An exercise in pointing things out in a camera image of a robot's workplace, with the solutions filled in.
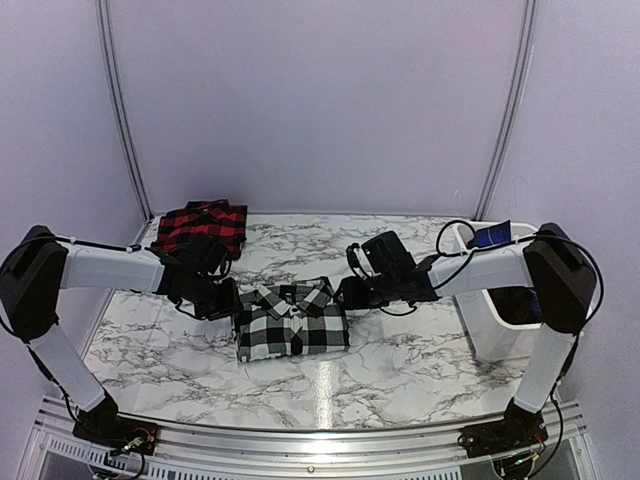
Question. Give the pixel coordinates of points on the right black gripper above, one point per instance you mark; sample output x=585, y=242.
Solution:
x=353, y=299

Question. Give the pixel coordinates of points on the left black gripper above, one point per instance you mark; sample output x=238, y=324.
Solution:
x=229, y=305

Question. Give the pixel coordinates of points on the black white plaid shirt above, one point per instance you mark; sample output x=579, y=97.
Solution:
x=288, y=320

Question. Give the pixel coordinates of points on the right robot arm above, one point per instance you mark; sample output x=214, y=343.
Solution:
x=544, y=276

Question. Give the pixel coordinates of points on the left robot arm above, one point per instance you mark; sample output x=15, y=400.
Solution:
x=44, y=268

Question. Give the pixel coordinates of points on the red black plaid shirt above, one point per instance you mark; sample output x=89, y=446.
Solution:
x=219, y=219

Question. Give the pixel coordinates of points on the white plastic bin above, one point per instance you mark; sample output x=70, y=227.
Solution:
x=494, y=337

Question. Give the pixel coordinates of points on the blue plaid shirt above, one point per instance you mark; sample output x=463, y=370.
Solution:
x=493, y=234

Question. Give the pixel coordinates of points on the black garment in bin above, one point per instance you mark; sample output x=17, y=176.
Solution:
x=517, y=305

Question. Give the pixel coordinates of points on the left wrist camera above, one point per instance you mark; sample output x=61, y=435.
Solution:
x=207, y=255

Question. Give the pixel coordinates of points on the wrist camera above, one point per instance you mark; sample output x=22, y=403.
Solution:
x=387, y=254
x=207, y=255

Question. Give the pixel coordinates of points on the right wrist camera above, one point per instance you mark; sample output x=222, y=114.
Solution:
x=387, y=254

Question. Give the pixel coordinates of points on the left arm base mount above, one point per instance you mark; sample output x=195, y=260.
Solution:
x=104, y=425

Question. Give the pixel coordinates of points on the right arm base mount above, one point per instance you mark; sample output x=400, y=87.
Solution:
x=517, y=429

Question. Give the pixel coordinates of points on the aluminium front frame rail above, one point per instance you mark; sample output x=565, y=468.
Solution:
x=192, y=451

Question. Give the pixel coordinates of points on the left aluminium corner post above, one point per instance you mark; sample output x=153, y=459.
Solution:
x=108, y=45

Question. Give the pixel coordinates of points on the aluminium corner post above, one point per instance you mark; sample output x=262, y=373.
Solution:
x=108, y=45
x=515, y=93

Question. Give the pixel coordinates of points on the right aluminium corner post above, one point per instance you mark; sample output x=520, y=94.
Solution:
x=515, y=93

